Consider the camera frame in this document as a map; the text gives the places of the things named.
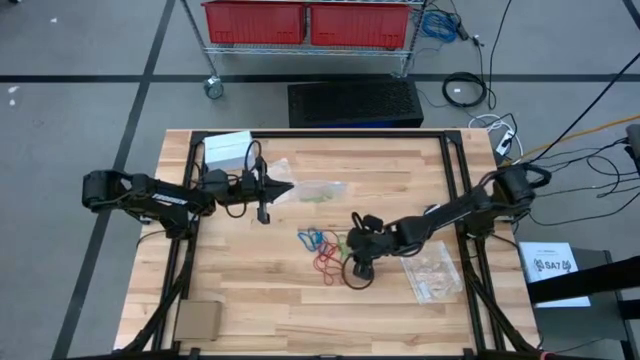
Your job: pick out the black metal table frame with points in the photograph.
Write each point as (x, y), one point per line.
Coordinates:
(350, 134)

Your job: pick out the grey side table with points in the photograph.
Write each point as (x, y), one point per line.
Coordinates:
(575, 330)

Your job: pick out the brown cardboard box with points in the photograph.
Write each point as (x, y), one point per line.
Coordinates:
(197, 320)

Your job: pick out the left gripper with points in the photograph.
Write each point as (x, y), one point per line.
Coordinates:
(250, 185)

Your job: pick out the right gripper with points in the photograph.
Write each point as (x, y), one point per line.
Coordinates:
(377, 242)

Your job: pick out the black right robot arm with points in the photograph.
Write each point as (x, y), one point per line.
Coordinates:
(450, 210)

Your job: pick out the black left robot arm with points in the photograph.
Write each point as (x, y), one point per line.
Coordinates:
(160, 200)

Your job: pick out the white printed booklet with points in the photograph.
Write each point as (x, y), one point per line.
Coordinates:
(550, 285)

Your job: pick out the clear bag with tan contents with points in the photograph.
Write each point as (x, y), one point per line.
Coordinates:
(430, 272)

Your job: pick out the black perforated metal case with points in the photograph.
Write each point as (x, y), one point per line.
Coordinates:
(350, 102)

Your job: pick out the white power strip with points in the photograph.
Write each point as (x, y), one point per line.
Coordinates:
(505, 142)

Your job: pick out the red plastic storage bin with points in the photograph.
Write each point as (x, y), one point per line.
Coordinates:
(255, 22)
(360, 25)

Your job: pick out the grey black device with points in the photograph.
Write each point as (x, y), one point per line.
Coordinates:
(634, 145)

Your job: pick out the white cardboard box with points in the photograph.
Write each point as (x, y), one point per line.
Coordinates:
(227, 150)

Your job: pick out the black bar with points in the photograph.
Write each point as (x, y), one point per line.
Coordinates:
(590, 280)

